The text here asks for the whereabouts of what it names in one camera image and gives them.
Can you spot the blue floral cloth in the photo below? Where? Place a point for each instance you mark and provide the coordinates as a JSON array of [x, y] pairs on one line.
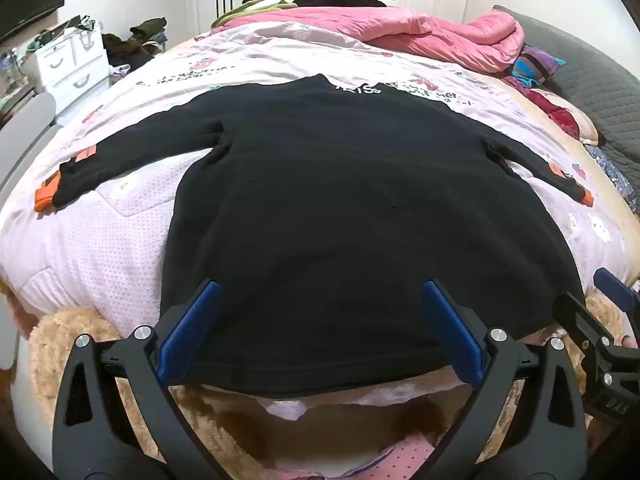
[[615, 175]]

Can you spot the lilac strawberry-print quilt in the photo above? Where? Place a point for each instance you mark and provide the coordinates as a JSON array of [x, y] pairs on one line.
[[125, 240]]

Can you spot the grey quilted headboard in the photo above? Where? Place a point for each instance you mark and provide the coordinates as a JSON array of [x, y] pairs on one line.
[[590, 75]]

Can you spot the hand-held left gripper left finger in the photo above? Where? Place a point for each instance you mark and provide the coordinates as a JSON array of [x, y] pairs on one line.
[[192, 320]]

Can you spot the white drawer cabinet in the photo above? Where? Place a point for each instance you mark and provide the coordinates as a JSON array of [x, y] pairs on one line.
[[70, 70]]

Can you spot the black sweater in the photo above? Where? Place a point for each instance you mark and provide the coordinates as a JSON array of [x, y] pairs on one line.
[[325, 210]]

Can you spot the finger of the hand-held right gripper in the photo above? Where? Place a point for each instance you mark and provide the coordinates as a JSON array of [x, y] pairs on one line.
[[577, 317], [617, 287]]

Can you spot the red patterned cloth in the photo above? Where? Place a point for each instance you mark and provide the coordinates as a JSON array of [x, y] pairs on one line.
[[560, 115]]

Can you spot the pink dotted clothing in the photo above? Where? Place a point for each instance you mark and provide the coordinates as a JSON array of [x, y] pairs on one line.
[[400, 452]]

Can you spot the person's right hand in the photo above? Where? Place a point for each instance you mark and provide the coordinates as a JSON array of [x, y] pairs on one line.
[[630, 342]]

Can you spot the pink comforter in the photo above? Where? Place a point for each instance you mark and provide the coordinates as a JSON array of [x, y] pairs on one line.
[[425, 35]]

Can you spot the grey chair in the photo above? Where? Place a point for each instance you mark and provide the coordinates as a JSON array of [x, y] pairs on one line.
[[30, 125]]

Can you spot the pile of dark clothes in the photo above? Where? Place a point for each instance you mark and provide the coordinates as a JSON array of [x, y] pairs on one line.
[[140, 35]]

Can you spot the striped colourful cloth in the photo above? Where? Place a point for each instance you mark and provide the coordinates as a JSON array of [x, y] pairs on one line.
[[535, 67]]

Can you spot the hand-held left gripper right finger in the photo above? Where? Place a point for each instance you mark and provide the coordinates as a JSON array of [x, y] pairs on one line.
[[452, 325]]

